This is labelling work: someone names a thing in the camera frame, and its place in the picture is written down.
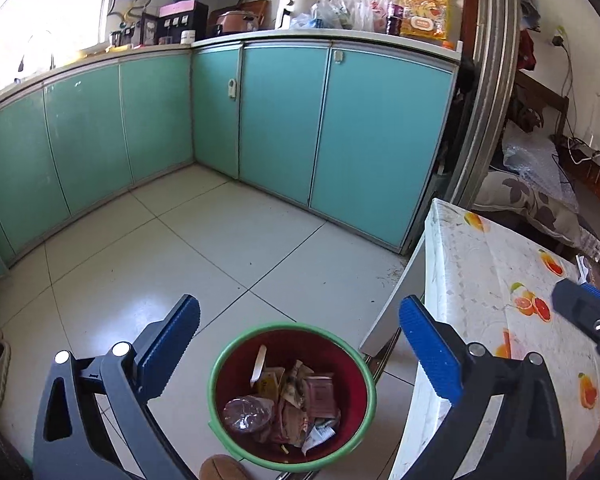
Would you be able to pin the clear plastic bag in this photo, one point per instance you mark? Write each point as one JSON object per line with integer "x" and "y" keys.
{"x": 330, "y": 12}

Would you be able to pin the white table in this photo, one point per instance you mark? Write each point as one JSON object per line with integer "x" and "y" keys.
{"x": 385, "y": 320}

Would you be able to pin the small brown carton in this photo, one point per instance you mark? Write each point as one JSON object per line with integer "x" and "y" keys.
{"x": 320, "y": 395}

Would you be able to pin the crushed clear plastic bottle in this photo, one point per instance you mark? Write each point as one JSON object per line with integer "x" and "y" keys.
{"x": 247, "y": 412}

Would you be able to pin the metal sliding door frame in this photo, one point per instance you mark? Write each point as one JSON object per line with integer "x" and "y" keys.
{"x": 485, "y": 85}

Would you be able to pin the brown rice cooker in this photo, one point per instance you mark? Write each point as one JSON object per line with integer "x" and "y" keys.
{"x": 235, "y": 22}

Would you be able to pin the beige slipper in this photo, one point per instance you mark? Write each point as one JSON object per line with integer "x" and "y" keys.
{"x": 1, "y": 370}

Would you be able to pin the teal base cabinets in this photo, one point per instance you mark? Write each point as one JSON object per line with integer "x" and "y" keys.
{"x": 280, "y": 125}

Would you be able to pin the white air fryer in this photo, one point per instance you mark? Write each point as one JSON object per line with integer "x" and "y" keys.
{"x": 297, "y": 7}

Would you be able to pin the red bin with green rim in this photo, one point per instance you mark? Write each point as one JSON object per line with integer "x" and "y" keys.
{"x": 350, "y": 360}

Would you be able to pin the red garment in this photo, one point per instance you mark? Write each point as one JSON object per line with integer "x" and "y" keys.
{"x": 527, "y": 52}

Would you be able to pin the wall charger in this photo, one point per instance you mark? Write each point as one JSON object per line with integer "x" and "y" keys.
{"x": 560, "y": 37}

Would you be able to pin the blue white foil packet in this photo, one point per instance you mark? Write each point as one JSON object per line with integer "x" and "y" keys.
{"x": 317, "y": 437}

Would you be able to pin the table with fruit-print cloth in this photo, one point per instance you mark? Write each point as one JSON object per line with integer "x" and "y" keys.
{"x": 480, "y": 270}

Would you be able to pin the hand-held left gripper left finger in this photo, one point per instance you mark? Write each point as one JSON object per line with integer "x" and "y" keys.
{"x": 172, "y": 340}

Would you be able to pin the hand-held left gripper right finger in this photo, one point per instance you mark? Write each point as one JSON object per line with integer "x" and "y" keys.
{"x": 430, "y": 355}

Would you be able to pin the bubble wrap sheet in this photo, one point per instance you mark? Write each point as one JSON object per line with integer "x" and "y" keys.
{"x": 535, "y": 165}

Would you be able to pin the black drinks machine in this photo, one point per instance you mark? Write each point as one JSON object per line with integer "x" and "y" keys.
{"x": 180, "y": 22}

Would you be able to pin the yellow snack bag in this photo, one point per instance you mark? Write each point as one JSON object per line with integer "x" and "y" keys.
{"x": 425, "y": 12}

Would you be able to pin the white paper strip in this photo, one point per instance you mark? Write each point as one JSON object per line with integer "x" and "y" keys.
{"x": 258, "y": 367}

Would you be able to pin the floral cushion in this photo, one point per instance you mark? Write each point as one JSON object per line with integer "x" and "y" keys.
{"x": 525, "y": 205}

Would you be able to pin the dark soda bottle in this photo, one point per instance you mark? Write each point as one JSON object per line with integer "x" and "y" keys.
{"x": 394, "y": 15}

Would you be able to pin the brown slipper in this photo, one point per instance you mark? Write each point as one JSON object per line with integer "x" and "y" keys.
{"x": 225, "y": 469}

